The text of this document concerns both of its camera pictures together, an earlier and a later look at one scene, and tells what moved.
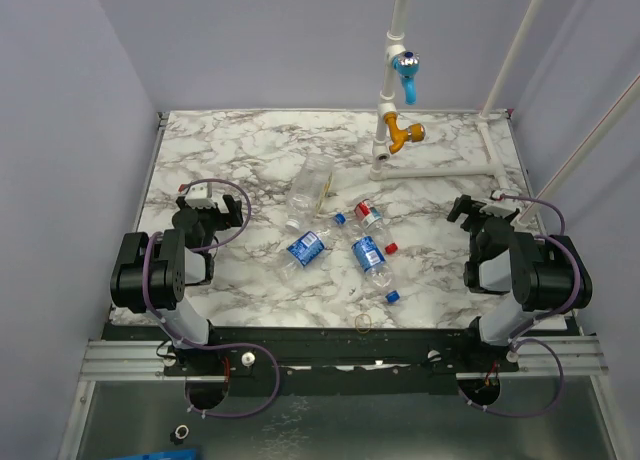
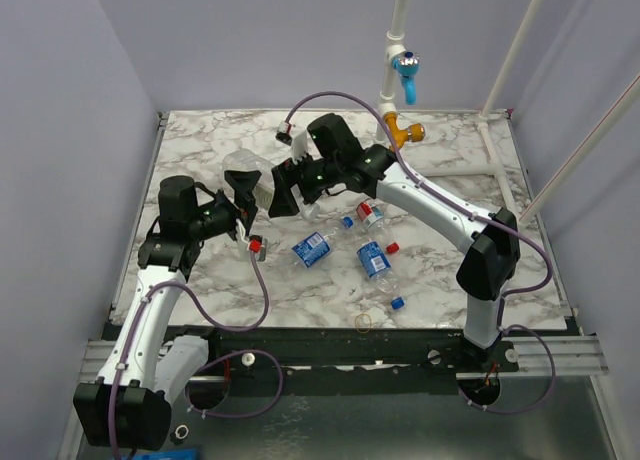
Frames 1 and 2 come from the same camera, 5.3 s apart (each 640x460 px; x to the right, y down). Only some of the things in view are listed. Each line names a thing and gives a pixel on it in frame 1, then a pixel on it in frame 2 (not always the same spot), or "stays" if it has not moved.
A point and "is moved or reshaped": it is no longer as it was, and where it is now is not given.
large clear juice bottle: x=308 y=189 is moved or reshaped
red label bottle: x=371 y=218 stays
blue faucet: x=407 y=66 stays
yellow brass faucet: x=415 y=132 stays
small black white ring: x=179 y=435 stays
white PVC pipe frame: x=388 y=104 stays
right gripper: x=470 y=215 to x=291 y=188
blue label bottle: x=303 y=251 is moved or reshaped
